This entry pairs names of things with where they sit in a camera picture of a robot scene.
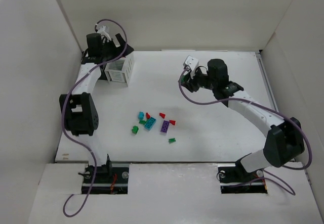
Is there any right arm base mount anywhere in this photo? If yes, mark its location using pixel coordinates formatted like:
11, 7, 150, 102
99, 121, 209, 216
216, 163, 268, 194

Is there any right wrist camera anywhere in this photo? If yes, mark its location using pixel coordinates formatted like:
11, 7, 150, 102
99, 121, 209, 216
183, 56, 199, 79

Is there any teal lego brick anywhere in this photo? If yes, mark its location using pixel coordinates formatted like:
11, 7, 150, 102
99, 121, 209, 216
144, 117, 156, 130

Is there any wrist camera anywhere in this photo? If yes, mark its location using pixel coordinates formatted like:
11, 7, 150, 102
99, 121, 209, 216
96, 25, 111, 40
183, 56, 199, 79

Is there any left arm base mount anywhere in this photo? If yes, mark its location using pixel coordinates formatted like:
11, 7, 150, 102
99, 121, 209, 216
78, 163, 130, 195

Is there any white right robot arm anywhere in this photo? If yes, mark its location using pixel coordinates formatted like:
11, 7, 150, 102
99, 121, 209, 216
178, 56, 306, 183

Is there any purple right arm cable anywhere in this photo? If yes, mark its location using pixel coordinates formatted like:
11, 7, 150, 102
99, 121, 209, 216
178, 66, 312, 196

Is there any black slotted container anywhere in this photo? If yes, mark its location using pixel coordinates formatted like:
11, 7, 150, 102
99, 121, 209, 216
99, 65, 108, 81

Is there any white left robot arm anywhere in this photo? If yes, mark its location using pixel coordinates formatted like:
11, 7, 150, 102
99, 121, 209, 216
59, 31, 133, 172

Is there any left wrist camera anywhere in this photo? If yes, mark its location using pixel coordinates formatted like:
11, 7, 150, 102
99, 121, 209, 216
96, 25, 111, 40

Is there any small teal lego piece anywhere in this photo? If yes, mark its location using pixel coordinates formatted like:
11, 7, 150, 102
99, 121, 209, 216
138, 112, 144, 120

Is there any white slotted container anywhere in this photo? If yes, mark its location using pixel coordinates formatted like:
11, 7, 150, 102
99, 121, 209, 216
104, 52, 135, 86

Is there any purple flat lego brick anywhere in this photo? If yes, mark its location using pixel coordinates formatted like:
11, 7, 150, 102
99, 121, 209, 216
160, 120, 170, 134

